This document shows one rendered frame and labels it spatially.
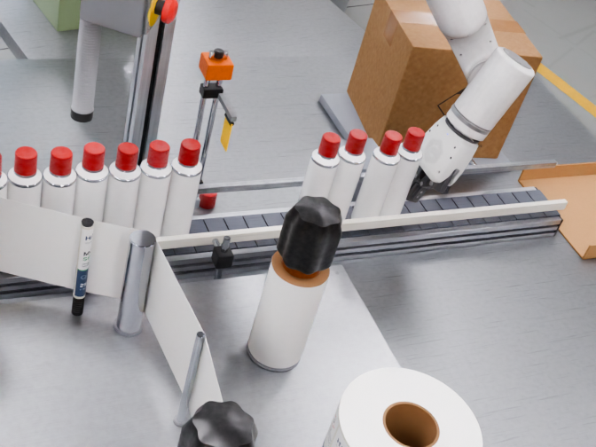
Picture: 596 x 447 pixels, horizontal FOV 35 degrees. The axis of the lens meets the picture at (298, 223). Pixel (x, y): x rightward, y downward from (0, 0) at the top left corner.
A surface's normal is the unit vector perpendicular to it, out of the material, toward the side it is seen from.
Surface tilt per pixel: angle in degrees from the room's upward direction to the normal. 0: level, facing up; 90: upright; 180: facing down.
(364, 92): 90
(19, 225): 90
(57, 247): 90
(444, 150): 69
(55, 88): 0
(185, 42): 0
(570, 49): 0
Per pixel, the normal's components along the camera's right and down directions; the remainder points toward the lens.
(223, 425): 0.22, -0.75
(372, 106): -0.95, -0.01
